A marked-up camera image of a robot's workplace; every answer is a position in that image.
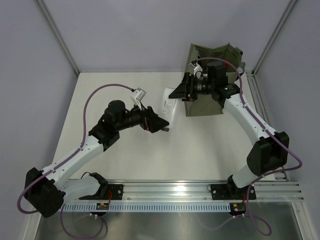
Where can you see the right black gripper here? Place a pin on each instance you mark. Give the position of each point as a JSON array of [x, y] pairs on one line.
[[186, 89]]

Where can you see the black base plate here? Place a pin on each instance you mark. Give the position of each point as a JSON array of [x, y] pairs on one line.
[[115, 191], [223, 191]]

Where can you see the aluminium frame post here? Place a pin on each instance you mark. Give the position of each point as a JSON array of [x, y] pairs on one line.
[[274, 36], [44, 10]]

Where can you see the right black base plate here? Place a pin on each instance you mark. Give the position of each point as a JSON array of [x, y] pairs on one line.
[[223, 191]]

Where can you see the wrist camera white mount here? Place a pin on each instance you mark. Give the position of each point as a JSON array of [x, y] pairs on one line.
[[137, 96], [196, 67]]

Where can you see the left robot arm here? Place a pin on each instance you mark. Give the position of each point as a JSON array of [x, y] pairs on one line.
[[49, 188]]

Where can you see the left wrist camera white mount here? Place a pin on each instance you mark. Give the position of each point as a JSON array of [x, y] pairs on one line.
[[137, 96]]

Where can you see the left aluminium frame post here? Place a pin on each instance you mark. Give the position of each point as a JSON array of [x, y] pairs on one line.
[[44, 10]]

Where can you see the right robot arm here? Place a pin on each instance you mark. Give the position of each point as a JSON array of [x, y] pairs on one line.
[[268, 151]]

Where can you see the white bottle black cap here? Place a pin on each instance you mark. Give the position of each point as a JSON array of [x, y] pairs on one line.
[[169, 109]]

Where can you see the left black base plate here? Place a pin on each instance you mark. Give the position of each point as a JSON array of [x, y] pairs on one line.
[[115, 191]]

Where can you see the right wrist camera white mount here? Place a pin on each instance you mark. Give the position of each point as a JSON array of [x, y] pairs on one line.
[[196, 67]]

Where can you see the right aluminium frame post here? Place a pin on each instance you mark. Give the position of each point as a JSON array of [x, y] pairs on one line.
[[274, 36]]

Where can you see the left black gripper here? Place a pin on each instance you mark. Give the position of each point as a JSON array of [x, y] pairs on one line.
[[151, 121]]

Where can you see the aluminium front rail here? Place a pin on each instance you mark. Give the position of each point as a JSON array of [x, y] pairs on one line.
[[268, 191]]

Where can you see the white slotted cable duct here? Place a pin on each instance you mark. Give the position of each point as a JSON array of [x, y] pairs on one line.
[[152, 207]]

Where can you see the olive green canvas bag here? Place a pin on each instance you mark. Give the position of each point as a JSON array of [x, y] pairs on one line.
[[205, 105]]

